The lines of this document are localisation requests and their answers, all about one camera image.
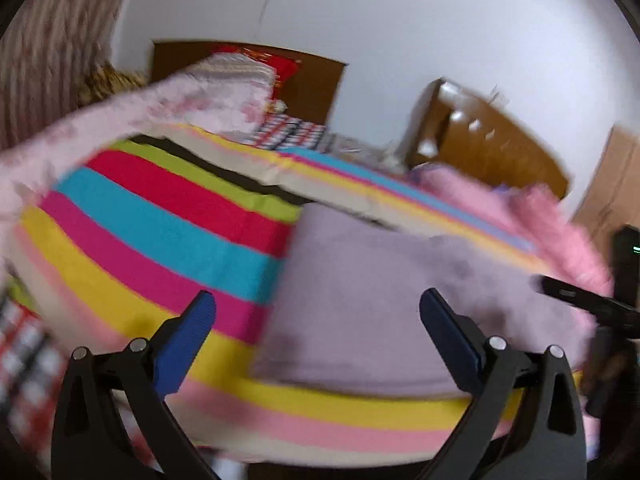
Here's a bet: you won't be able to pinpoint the floral pink quilt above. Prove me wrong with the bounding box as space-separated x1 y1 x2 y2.
0 60 273 261

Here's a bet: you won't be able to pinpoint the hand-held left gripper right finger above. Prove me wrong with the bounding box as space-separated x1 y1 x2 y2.
419 287 588 480

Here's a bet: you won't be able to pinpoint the brown patterned blanket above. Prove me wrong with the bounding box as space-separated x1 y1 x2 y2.
77 62 148 107

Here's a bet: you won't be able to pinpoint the red pillow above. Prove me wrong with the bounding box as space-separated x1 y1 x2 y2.
240 47 301 98

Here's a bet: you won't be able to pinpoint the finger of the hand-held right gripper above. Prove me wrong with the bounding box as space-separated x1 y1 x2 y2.
530 274 621 328

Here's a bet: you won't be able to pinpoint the plaid bed sheet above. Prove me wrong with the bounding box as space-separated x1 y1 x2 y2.
0 112 333 446

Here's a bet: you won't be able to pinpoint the purple pants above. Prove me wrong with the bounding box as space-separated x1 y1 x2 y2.
252 202 596 401

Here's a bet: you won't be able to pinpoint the floral curtain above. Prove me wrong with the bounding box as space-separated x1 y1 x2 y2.
0 0 138 151

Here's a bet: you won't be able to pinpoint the striped blanket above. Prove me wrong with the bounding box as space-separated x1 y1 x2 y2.
5 122 596 466

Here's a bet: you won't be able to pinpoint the nightstand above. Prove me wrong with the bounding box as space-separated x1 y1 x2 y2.
325 132 411 171

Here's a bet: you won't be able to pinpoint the glossy wooden headboard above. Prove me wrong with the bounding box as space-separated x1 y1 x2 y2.
410 77 571 201

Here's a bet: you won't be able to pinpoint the dark wooden headboard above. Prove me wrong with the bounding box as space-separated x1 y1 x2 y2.
152 40 348 126

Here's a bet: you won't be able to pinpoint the wooden wardrobe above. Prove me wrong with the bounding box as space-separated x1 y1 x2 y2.
572 125 640 261

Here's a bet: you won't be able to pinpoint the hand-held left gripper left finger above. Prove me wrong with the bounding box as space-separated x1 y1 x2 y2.
50 290 221 480

